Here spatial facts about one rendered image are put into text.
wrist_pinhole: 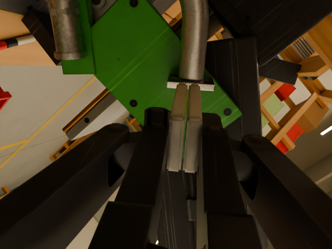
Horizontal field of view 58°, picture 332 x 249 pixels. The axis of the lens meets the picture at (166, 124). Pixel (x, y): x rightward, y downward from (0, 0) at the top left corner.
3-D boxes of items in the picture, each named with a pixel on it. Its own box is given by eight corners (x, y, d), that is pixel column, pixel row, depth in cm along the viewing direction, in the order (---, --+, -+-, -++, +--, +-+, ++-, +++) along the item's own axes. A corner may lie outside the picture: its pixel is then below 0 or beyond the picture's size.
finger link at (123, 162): (164, 177, 14) (100, 171, 14) (172, 133, 18) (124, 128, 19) (166, 147, 13) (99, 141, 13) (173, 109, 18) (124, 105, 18)
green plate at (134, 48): (90, 42, 46) (180, 139, 50) (68, 50, 38) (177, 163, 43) (144, -14, 42) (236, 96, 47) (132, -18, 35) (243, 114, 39)
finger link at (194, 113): (186, 119, 14) (202, 120, 14) (189, 83, 21) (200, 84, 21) (182, 173, 15) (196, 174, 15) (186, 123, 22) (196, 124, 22)
